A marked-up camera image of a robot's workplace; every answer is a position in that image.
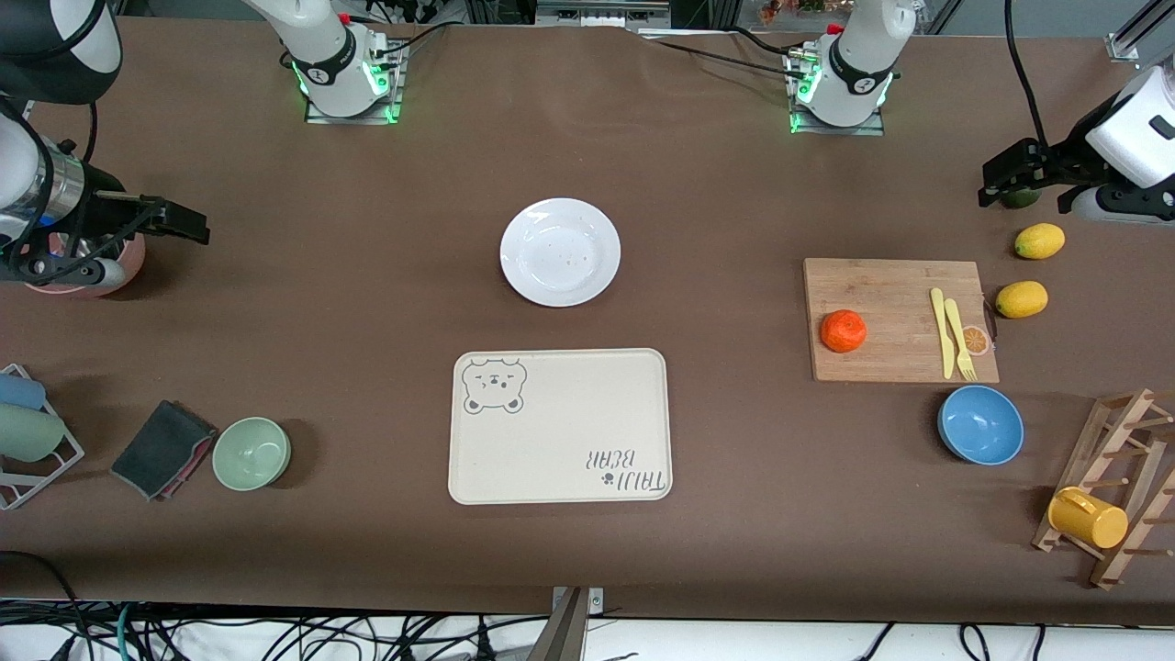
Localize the orange fruit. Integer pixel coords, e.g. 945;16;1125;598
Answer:
820;309;868;354

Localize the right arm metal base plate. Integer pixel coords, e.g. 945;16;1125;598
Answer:
305;41;405;126

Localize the yellow mug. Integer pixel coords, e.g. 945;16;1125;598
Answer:
1047;487;1129;550

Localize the black floor cable loop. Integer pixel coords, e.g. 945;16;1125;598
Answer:
0;549;90;661

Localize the yellow plastic knife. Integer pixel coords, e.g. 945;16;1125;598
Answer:
930;287;957;380

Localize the blue cup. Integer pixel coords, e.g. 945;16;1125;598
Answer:
0;373;47;411

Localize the bamboo cutting board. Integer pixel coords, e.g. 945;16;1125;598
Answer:
803;258;1001;384

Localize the aluminium corner profile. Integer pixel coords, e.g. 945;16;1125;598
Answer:
1106;0;1175;63

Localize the black right base cable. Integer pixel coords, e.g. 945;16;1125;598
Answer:
372;20;455;58

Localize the wooden cup rack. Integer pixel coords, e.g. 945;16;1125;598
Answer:
1032;388;1175;589

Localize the yellow lemon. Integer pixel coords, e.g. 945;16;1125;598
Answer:
996;281;1049;319
1014;223;1067;261

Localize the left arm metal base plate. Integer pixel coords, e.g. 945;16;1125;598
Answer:
789;50;885;137

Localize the pale green cup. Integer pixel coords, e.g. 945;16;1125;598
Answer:
0;404;67;463

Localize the yellow plastic fork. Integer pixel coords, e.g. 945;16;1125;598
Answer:
945;298;978;382

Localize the metal table edge bracket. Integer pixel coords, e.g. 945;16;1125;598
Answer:
528;586;605;661

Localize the beige bear print tray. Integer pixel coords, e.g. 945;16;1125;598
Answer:
448;348;673;506

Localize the pink cloth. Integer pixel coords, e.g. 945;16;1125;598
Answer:
158;431;218;501

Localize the white round plate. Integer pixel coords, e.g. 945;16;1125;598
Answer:
499;197;621;308

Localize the pale green bowl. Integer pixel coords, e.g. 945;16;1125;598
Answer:
212;417;292;492

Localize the blue bowl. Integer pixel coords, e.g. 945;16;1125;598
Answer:
937;385;1025;466

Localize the black left base cable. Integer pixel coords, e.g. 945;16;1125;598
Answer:
638;26;811;76

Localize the white wire rack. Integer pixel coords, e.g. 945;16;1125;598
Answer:
0;364;85;511

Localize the pink bowl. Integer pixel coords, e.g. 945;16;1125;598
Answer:
23;230;147;299

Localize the black base cable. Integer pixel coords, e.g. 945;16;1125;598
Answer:
372;20;455;58
638;26;811;76

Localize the dark grey cloth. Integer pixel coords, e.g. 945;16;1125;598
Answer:
110;399;218;502

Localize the aluminium frame profile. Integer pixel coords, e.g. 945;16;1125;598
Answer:
535;0;673;30

